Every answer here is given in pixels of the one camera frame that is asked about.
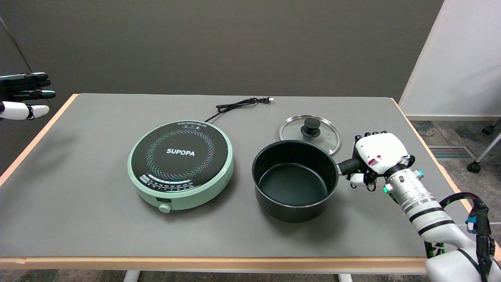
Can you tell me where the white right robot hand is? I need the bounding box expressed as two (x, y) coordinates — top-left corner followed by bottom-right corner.
(350, 131), (415, 192)

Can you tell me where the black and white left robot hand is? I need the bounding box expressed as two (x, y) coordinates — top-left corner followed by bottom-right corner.
(0, 72), (56, 121)

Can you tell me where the black soup pot with handle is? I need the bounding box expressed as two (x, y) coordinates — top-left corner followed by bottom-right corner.
(252, 140), (361, 223)

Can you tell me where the glass pot lid black knob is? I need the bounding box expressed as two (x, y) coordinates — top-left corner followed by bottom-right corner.
(279, 115), (342, 156)

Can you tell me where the floor vent grille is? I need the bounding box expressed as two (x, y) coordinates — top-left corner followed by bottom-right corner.
(427, 146), (476, 160)

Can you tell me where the grey table mat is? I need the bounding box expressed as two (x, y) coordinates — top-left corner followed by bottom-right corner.
(0, 93), (472, 258)

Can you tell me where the grey wheeled stand base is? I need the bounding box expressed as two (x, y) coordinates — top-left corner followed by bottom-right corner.
(467, 117), (501, 174)

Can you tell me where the green round induction cooker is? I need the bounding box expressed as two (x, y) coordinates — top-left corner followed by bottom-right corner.
(127, 120), (234, 214)

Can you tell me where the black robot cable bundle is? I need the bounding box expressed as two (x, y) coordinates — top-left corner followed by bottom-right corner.
(425, 192), (497, 282)

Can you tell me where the black power cord with plug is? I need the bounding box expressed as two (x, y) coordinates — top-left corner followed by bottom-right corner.
(204, 97), (274, 123)

